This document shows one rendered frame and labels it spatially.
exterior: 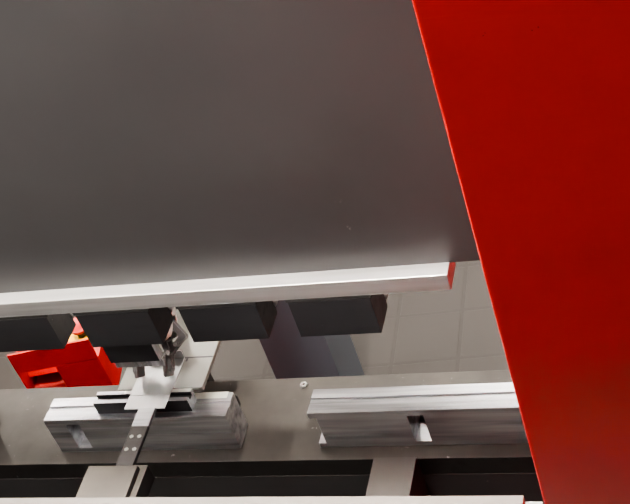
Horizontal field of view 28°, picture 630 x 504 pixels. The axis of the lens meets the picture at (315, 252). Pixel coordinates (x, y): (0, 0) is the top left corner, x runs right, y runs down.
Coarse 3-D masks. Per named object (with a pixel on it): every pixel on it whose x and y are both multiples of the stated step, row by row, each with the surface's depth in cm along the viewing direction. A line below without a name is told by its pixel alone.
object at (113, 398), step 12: (108, 396) 241; (120, 396) 241; (180, 396) 236; (192, 396) 236; (96, 408) 241; (108, 408) 240; (120, 408) 240; (168, 408) 237; (180, 408) 236; (192, 408) 236
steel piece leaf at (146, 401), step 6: (132, 396) 238; (138, 396) 238; (144, 396) 238; (150, 396) 237; (156, 396) 237; (162, 396) 236; (168, 396) 236; (132, 402) 237; (138, 402) 237; (144, 402) 236; (150, 402) 236; (156, 402) 235; (162, 402) 235; (126, 408) 236; (132, 408) 236; (138, 408) 235; (156, 408) 234; (162, 408) 234
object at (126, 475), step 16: (144, 416) 233; (144, 432) 230; (128, 448) 228; (128, 464) 225; (96, 480) 220; (112, 480) 218; (128, 480) 217; (144, 480) 219; (80, 496) 218; (96, 496) 217; (112, 496) 216; (128, 496) 216; (144, 496) 219
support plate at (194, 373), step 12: (180, 324) 251; (180, 348) 245; (192, 348) 244; (204, 348) 243; (216, 348) 243; (192, 360) 242; (204, 360) 241; (132, 372) 244; (180, 372) 240; (192, 372) 239; (204, 372) 238; (120, 384) 242; (132, 384) 241; (180, 384) 238; (192, 384) 237; (204, 384) 236
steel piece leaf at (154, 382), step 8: (176, 352) 242; (176, 360) 243; (152, 368) 243; (160, 368) 242; (176, 368) 241; (144, 376) 242; (152, 376) 241; (160, 376) 241; (176, 376) 239; (136, 384) 241; (144, 384) 240; (152, 384) 239; (160, 384) 239; (168, 384) 238; (136, 392) 239; (144, 392) 238; (152, 392) 238; (160, 392) 237; (168, 392) 236
